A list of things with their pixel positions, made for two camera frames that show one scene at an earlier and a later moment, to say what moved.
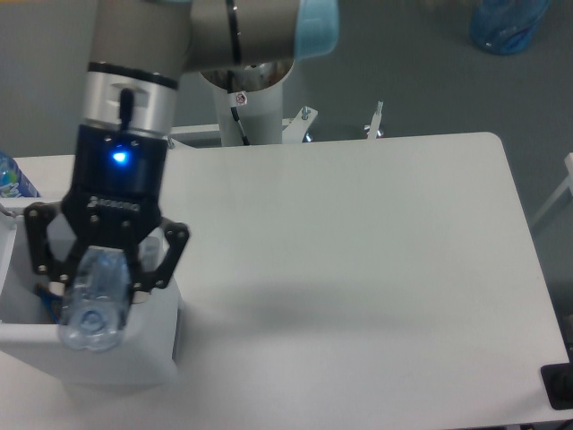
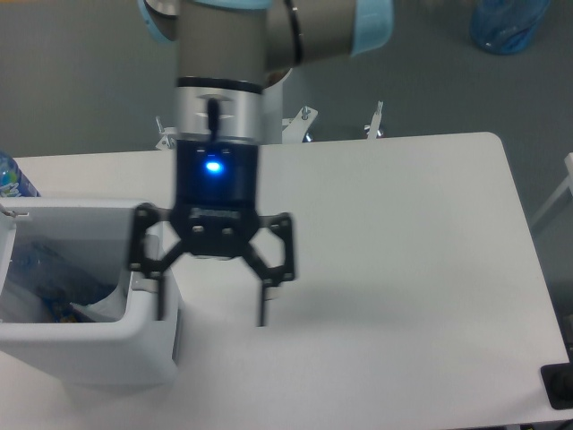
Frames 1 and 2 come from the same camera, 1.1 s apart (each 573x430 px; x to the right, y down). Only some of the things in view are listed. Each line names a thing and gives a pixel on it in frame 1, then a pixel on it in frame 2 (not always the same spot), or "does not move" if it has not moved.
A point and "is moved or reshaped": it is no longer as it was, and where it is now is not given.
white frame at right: (568, 163) does not move
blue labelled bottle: (13, 183) does not move
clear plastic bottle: (94, 311) is moved or reshaped
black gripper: (114, 202) → (216, 209)
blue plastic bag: (505, 27) does not move
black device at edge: (558, 383) does not move
